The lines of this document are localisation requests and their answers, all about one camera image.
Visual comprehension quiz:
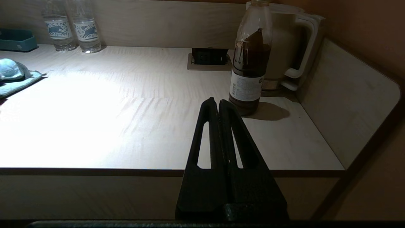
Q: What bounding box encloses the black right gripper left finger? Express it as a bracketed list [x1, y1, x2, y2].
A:
[176, 97, 227, 220]

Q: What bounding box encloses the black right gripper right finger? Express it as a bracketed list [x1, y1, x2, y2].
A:
[218, 99, 289, 220]

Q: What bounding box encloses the light blue cleaning cloth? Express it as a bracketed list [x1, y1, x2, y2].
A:
[0, 58, 47, 98]

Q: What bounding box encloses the grey kettle base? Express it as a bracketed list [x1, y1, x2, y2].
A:
[261, 79, 298, 97]

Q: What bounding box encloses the dark drink bottle white label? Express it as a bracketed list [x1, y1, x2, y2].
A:
[228, 0, 273, 116]

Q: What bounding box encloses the recessed black power socket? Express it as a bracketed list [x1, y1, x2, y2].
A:
[187, 48, 233, 71]

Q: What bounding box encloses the white electric kettle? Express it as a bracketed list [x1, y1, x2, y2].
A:
[246, 3, 326, 92]

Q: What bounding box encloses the clear water bottle blue label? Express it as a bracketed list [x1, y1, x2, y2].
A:
[66, 0, 102, 54]
[38, 0, 77, 52]

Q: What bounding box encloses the small blue tray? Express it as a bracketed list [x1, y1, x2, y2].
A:
[0, 28, 39, 52]

